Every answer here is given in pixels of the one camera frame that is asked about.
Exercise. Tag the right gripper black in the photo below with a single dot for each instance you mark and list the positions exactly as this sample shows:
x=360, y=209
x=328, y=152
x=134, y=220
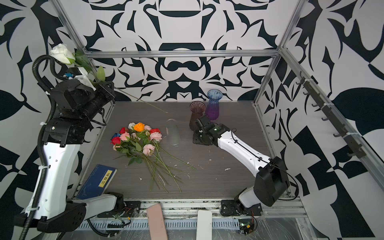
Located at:
x=196, y=137

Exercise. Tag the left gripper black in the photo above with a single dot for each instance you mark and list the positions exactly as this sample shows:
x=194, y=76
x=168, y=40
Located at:
x=106, y=91

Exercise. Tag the clear glass vase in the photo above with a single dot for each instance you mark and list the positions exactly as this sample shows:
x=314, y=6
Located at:
x=173, y=134

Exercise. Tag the white rose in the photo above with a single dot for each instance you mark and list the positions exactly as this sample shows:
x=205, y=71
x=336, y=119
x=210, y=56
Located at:
x=61, y=53

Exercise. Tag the pink spray roses stem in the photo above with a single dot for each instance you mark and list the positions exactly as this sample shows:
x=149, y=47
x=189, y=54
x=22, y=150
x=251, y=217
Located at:
x=159, y=170

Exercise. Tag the pink rose single stem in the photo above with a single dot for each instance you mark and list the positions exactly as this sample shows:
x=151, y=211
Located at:
x=139, y=147

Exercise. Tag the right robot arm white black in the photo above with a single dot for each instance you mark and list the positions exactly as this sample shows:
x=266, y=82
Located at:
x=271, y=177

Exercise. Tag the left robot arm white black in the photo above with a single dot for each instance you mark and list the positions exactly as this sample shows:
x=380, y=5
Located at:
x=59, y=141

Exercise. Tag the blue purple glass vase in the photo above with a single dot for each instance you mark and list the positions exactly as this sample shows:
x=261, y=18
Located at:
x=213, y=109

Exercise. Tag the dark red glass vase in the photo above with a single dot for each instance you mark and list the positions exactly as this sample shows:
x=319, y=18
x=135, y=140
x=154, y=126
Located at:
x=197, y=109

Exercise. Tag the dark red rose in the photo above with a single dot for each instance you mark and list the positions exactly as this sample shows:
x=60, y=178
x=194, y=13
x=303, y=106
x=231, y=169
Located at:
x=116, y=141

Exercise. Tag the orange rose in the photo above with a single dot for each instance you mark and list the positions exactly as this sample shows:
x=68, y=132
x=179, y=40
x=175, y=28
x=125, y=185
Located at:
x=139, y=127

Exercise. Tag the blue book yellow label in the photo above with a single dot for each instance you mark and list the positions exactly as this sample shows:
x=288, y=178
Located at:
x=97, y=182

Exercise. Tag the white flat paddle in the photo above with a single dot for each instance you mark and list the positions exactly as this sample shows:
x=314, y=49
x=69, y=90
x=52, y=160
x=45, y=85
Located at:
x=204, y=225

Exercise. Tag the small circuit board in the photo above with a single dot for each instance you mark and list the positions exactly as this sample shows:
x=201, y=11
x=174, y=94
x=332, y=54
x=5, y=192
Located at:
x=247, y=226

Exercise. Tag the pink flat paddle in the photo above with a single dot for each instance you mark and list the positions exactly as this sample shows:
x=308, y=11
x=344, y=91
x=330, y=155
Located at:
x=156, y=223

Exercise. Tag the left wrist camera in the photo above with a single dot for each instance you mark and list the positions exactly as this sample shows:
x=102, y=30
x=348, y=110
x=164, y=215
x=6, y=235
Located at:
x=80, y=74

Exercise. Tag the aluminium frame rail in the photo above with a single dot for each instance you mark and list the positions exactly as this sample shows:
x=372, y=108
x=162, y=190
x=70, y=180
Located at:
x=182, y=54

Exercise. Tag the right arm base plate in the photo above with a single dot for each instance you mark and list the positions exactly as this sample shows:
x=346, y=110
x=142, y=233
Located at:
x=235, y=208

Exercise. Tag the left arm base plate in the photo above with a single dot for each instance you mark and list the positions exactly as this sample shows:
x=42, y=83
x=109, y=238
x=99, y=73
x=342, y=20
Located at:
x=129, y=209

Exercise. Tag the wall hook rack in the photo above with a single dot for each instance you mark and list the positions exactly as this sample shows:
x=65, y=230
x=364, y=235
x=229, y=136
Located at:
x=333, y=115

